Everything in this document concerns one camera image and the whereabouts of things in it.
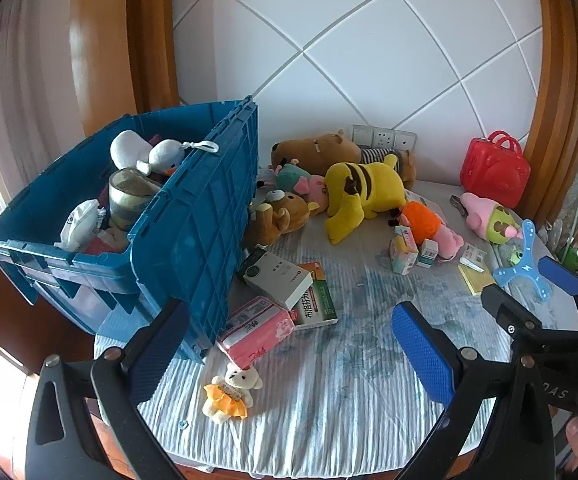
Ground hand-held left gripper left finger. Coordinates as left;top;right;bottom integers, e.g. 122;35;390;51
24;299;192;480

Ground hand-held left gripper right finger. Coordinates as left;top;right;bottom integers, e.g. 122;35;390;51
391;301;554;480

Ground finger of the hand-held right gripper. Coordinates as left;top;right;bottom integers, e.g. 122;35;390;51
480;282;578;361
538;256;578;311

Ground blue boomerang toy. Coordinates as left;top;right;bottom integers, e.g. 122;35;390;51
493;219;554;302

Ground green and orange medicine box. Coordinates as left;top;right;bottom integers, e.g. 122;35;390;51
289;261;339;331

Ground blue plastic storage crate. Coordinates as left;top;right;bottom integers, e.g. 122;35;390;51
0;95;260;366

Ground yellow plush brown stripes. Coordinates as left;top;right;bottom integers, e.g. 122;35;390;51
323;154;407;246

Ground yellow sticky notepad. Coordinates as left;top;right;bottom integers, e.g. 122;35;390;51
458;262;500;296

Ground green one-eyed monster toy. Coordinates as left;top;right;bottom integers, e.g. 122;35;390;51
506;240;532;268

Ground flat white medicine box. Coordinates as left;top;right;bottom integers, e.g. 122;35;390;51
459;242;490;273

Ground small teddy bear orange dress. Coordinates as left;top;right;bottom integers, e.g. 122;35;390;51
202;362;265;423

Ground pink tissue pack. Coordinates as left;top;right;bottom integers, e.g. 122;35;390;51
216;295;296;368

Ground small white green medicine box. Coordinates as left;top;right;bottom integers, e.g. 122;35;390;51
416;240;442;268

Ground pink and green plush toy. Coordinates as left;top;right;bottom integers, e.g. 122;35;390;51
461;192;524;246

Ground small pastel tissue pack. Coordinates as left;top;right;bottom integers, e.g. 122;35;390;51
388;225;420;276

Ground red toy suitcase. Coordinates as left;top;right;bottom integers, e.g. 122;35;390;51
460;130;530;208

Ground pink pig plush orange shirt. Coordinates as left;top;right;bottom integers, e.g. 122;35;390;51
389;201;464;261

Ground white paper leaflet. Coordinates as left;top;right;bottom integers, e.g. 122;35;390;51
404;187;447;221

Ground white cardboard box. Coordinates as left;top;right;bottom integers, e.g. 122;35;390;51
238;246;315;311

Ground white wet wipes pack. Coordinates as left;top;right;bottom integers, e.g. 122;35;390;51
54;199;102;251

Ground brown bear plush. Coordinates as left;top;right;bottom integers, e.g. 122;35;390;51
243;187;320;251

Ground white duck plush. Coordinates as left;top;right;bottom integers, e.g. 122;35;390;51
110;130;220;177

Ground pink pig plush green hat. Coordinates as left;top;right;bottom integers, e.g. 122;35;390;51
264;157;330;211

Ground brown capybara plush striped shirt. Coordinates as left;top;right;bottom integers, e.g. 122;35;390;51
270;129;417;188

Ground white curtain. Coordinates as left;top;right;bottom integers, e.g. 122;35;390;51
0;0;90;211

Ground wooden wall trim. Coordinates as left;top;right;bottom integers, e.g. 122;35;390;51
516;0;578;211
69;0;180;136

